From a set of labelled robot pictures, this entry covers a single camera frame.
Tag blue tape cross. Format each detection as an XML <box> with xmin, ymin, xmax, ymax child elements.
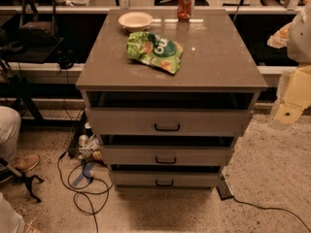
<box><xmin>70</xmin><ymin>162</ymin><xmax>95</xmax><ymax>188</ymax></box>

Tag green chip bag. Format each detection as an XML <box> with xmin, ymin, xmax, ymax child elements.
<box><xmin>126</xmin><ymin>31</ymin><xmax>183</xmax><ymax>75</ymax></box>

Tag pile of cans and trash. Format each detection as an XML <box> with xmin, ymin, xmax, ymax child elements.
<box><xmin>78</xmin><ymin>122</ymin><xmax>102</xmax><ymax>162</ymax></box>

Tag orange soda can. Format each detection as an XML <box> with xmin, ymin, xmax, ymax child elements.
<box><xmin>177</xmin><ymin>0</ymin><xmax>192</xmax><ymax>21</ymax></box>

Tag black bag on shelf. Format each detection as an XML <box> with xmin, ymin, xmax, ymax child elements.
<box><xmin>17</xmin><ymin>0</ymin><xmax>58</xmax><ymax>48</ymax></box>

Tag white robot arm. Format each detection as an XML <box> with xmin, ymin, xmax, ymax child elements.
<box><xmin>267</xmin><ymin>2</ymin><xmax>311</xmax><ymax>130</ymax></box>

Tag white bowl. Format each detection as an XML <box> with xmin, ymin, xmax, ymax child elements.
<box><xmin>119</xmin><ymin>12</ymin><xmax>153</xmax><ymax>32</ymax></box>

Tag black headphones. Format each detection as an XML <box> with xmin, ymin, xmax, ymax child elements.
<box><xmin>57</xmin><ymin>50</ymin><xmax>76</xmax><ymax>70</ymax></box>

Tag grey drawer cabinet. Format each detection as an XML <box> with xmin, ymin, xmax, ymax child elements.
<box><xmin>77</xmin><ymin>8</ymin><xmax>267</xmax><ymax>176</ymax></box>

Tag black tripod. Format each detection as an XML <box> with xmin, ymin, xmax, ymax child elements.
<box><xmin>0</xmin><ymin>158</ymin><xmax>44</xmax><ymax>203</ymax></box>

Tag black floor power box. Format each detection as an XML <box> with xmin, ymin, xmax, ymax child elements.
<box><xmin>217</xmin><ymin>176</ymin><xmax>234</xmax><ymax>201</ymax></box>

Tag grey drawer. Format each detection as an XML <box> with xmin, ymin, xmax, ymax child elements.
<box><xmin>101</xmin><ymin>147</ymin><xmax>234</xmax><ymax>166</ymax></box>
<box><xmin>109</xmin><ymin>171</ymin><xmax>221</xmax><ymax>187</ymax></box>
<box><xmin>86</xmin><ymin>108</ymin><xmax>253</xmax><ymax>137</ymax></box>

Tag brown shoe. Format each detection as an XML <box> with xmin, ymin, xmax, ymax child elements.
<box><xmin>12</xmin><ymin>154</ymin><xmax>41</xmax><ymax>173</ymax></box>

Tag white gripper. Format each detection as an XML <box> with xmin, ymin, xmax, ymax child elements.
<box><xmin>268</xmin><ymin>64</ymin><xmax>311</xmax><ymax>130</ymax></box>

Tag person's leg in white trousers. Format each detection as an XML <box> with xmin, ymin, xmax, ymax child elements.
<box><xmin>0</xmin><ymin>106</ymin><xmax>21</xmax><ymax>170</ymax></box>

